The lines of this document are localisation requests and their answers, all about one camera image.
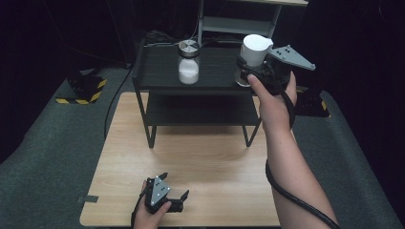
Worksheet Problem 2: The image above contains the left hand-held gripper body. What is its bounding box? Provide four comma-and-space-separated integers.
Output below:
144, 176, 185, 215

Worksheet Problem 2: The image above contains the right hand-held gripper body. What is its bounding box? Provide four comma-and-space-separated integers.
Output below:
258, 44, 317, 96

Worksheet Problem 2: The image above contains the glass jar with white lid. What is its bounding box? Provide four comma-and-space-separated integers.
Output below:
234, 33, 275, 88

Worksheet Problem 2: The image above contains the glass jar with silver lid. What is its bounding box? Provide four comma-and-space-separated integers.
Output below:
177, 39, 202, 86

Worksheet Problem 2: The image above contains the black two-tier shelf rack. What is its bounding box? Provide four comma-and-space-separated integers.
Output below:
131, 37, 281, 150

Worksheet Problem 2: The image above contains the person's left hand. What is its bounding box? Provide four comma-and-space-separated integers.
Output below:
133, 180, 173, 229

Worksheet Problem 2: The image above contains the person's right hand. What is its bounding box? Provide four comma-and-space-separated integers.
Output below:
246, 71, 298, 134

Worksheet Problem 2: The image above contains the grey metal stand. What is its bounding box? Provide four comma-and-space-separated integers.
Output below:
196, 0, 309, 49

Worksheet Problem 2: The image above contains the black yellow striped base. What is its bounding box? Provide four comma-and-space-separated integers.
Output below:
294, 87, 331, 118
55, 74, 108, 106

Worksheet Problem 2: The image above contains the grey tape strip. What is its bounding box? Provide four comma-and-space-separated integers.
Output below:
76, 195, 99, 205

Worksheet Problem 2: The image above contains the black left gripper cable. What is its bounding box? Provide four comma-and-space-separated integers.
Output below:
130, 186, 151, 228

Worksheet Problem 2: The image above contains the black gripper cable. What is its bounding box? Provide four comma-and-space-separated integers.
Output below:
265, 90, 342, 229
130, 186, 151, 228

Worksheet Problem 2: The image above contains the white cable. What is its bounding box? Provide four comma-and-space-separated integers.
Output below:
144, 18, 201, 48

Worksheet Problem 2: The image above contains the black floor cable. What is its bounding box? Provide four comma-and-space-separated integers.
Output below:
103, 65, 134, 139

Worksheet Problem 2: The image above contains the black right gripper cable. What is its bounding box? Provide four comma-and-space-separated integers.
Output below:
265, 90, 342, 229

